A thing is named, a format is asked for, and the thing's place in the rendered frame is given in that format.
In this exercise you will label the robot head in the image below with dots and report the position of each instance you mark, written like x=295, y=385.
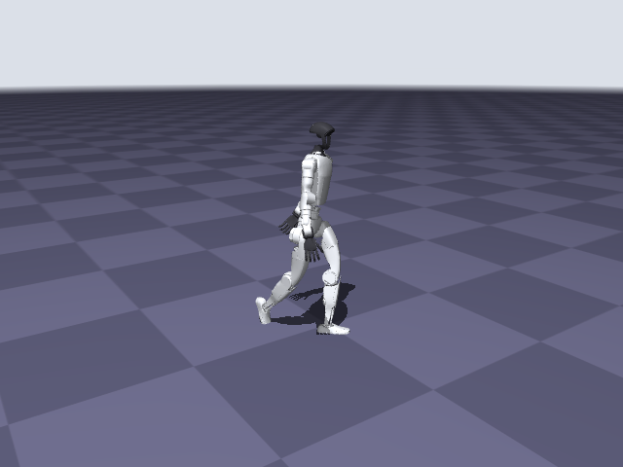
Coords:
x=322, y=129

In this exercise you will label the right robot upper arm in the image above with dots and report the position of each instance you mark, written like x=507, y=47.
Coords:
x=309, y=167

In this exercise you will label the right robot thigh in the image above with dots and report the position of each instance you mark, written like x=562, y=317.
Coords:
x=299, y=264

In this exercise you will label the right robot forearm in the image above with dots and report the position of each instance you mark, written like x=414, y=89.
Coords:
x=306, y=214

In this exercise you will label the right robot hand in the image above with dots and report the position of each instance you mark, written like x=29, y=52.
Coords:
x=310, y=245

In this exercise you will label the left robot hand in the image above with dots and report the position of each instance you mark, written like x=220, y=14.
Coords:
x=292, y=221

